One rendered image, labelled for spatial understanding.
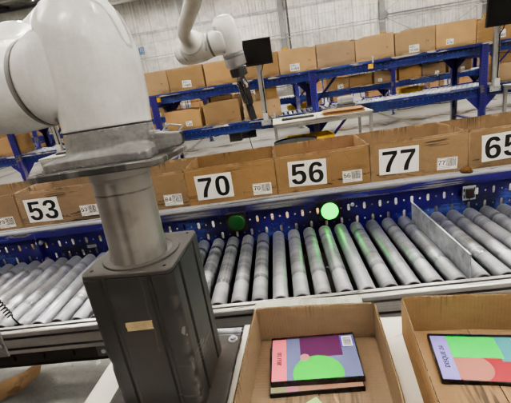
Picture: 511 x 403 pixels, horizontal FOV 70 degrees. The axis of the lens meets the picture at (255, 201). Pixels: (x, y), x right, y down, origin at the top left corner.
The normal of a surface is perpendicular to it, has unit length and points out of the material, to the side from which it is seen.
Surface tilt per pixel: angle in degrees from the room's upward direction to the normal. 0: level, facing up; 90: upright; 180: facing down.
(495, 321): 88
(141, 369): 90
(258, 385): 0
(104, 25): 73
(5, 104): 110
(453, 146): 90
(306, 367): 0
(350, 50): 90
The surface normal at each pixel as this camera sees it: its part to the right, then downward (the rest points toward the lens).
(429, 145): -0.04, 0.33
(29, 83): -0.28, 0.32
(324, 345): -0.15, -0.94
